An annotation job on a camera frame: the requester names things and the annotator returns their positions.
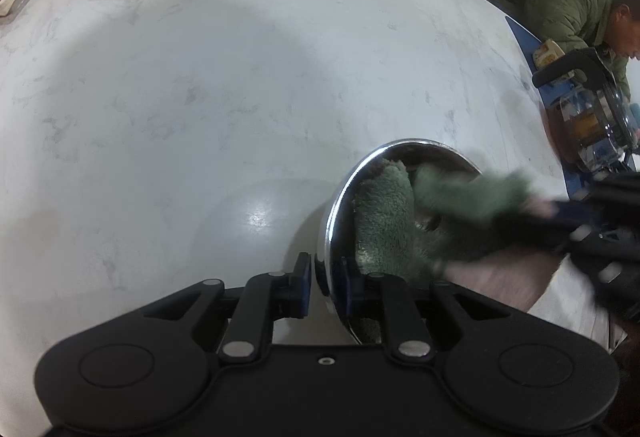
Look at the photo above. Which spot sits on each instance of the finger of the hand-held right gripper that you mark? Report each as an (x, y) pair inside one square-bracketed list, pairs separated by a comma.
[(570, 213), (540, 234)]

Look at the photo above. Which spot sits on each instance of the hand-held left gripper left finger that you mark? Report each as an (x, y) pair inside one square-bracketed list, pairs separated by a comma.
[(305, 287)]

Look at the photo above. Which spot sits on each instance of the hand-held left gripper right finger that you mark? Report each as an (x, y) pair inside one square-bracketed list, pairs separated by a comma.
[(345, 287)]

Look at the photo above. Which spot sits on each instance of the steel bowl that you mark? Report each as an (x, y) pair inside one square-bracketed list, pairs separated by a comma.
[(332, 222)]

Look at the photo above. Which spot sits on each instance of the pink and green cloth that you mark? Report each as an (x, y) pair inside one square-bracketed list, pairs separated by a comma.
[(385, 217)]

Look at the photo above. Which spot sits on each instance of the small yellow packet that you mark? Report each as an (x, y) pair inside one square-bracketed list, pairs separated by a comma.
[(547, 53)]

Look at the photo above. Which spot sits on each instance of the blue mat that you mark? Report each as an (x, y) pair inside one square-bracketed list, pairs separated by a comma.
[(520, 37)]

